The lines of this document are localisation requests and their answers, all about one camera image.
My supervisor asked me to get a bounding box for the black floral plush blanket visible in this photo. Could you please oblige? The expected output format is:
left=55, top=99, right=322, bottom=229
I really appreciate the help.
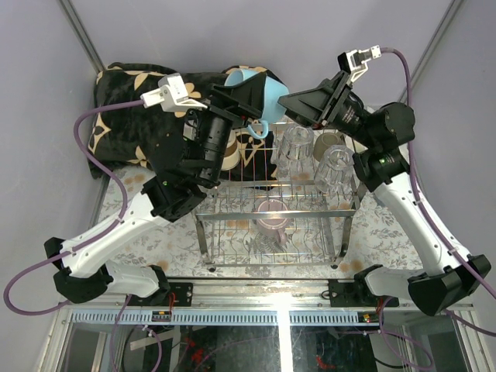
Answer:
left=88, top=62, right=276, bottom=181

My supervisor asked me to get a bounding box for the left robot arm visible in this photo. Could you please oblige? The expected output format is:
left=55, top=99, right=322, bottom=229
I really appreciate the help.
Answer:
left=45, top=73, right=267, bottom=306

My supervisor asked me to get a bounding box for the clear glass tumbler front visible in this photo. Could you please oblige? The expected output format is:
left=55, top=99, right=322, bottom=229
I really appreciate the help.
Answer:
left=314, top=145, right=354, bottom=194

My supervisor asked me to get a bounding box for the pink mug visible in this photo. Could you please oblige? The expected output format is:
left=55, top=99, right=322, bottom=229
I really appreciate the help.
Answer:
left=254, top=198, right=290, bottom=246

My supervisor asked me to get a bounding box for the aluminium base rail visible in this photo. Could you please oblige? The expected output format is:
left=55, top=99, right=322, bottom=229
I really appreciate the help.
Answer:
left=60, top=276, right=477, bottom=326

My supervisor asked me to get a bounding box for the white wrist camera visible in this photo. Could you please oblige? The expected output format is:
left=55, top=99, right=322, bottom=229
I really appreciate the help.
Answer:
left=140, top=73, right=208, bottom=112
left=337, top=45, right=381, bottom=86

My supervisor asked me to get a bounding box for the stainless steel dish rack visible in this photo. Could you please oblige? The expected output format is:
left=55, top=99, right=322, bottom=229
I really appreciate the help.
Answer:
left=193, top=121, right=365, bottom=271

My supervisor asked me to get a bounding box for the clear glass tumbler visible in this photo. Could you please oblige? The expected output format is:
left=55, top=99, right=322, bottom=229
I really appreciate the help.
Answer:
left=273, top=124, right=314, bottom=181
left=314, top=145, right=354, bottom=194

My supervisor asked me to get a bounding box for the floral patterned table mat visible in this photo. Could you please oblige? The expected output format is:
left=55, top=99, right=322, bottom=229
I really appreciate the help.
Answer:
left=83, top=108, right=427, bottom=281

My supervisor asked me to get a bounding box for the olive beige mug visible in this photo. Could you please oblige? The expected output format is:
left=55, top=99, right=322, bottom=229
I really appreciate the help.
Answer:
left=313, top=133, right=345, bottom=162

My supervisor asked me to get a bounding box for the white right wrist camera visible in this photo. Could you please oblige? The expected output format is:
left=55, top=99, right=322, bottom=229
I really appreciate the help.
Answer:
left=337, top=45, right=381, bottom=86

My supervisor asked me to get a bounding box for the aluminium frame post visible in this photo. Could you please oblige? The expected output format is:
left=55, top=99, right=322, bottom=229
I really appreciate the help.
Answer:
left=57, top=0, right=105, bottom=73
left=412, top=0, right=466, bottom=89

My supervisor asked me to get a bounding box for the light blue mug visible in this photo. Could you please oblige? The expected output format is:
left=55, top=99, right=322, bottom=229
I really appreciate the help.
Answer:
left=224, top=68, right=289, bottom=140

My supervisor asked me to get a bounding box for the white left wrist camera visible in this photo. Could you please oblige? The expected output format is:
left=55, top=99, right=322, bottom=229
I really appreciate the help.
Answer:
left=140, top=73, right=208, bottom=112

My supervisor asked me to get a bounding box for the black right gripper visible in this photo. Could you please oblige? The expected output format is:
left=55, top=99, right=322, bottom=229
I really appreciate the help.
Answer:
left=272, top=71, right=377, bottom=150

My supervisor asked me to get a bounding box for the right aluminium frame post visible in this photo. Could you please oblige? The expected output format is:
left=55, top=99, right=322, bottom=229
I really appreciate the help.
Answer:
left=412, top=0, right=466, bottom=89

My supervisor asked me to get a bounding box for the left aluminium frame post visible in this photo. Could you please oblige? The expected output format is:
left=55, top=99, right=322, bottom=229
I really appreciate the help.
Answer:
left=57, top=0, right=105, bottom=73

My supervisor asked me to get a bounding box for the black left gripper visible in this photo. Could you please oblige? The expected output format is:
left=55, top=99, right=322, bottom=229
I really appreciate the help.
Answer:
left=181, top=71, right=263, bottom=184

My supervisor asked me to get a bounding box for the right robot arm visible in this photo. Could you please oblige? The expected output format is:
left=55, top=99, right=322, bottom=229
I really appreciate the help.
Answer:
left=278, top=71, right=491, bottom=316

